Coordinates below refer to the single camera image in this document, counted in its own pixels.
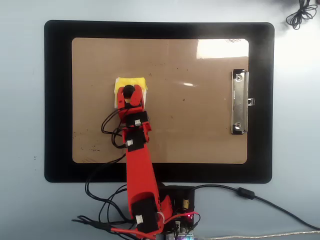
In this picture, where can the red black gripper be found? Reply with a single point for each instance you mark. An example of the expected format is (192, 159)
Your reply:
(136, 118)

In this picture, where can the yellow white sponge with knob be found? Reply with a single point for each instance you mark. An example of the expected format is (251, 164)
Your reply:
(130, 81)

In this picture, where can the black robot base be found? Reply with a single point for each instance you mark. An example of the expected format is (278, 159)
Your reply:
(178, 195)

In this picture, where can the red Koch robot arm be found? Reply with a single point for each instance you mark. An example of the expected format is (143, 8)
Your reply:
(140, 170)

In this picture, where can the brown clipboard board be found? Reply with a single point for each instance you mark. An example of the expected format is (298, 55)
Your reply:
(187, 112)

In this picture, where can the controller circuit board with LED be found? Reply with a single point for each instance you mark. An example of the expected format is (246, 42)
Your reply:
(186, 225)

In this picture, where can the black rubber mat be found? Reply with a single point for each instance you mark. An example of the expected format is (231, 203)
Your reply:
(57, 100)

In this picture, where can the silver metal clipboard clip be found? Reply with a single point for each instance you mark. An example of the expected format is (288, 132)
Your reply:
(238, 102)

